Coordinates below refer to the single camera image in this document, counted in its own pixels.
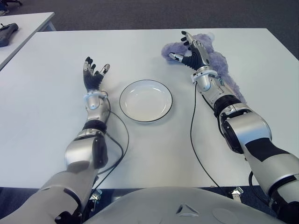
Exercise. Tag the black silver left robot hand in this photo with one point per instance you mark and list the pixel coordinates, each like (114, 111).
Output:
(91, 80)

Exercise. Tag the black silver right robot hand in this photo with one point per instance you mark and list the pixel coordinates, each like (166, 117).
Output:
(197, 58)

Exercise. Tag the purple plush bunny doll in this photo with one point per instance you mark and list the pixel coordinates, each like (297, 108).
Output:
(217, 60)

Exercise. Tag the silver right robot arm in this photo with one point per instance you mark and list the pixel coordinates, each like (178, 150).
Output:
(252, 130)

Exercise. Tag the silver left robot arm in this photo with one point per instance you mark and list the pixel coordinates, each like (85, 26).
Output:
(79, 151)

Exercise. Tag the white plate with black rim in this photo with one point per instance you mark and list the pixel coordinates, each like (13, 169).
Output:
(146, 102)

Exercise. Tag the white side table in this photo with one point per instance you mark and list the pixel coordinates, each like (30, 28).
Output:
(28, 23)

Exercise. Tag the dark grey handheld device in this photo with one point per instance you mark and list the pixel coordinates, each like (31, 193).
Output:
(8, 32)

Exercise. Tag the black office chair base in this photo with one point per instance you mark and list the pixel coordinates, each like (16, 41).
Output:
(14, 2)

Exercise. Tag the white blue shoe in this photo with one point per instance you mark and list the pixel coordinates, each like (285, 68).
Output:
(3, 12)

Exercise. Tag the metal table clamp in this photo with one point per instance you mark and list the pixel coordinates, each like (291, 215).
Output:
(96, 196)
(236, 194)

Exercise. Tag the grey robot torso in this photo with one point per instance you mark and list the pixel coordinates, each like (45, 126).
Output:
(163, 207)

